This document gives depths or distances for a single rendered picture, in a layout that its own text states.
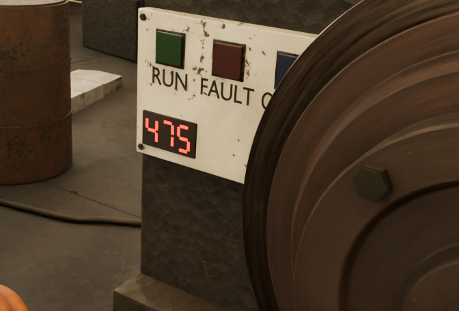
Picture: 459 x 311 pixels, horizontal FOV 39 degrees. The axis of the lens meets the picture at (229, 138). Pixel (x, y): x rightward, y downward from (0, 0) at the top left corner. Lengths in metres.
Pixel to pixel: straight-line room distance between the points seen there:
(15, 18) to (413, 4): 2.77
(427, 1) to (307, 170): 0.16
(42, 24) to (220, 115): 2.51
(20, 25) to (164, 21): 2.43
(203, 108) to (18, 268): 2.00
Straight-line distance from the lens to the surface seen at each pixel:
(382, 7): 0.50
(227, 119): 0.74
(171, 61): 0.76
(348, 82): 0.50
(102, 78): 4.98
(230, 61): 0.72
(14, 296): 1.07
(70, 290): 2.53
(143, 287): 0.91
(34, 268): 2.68
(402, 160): 0.42
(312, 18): 0.69
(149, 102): 0.80
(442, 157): 0.41
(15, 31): 3.18
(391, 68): 0.48
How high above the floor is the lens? 1.36
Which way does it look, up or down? 20 degrees down
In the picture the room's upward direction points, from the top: 4 degrees clockwise
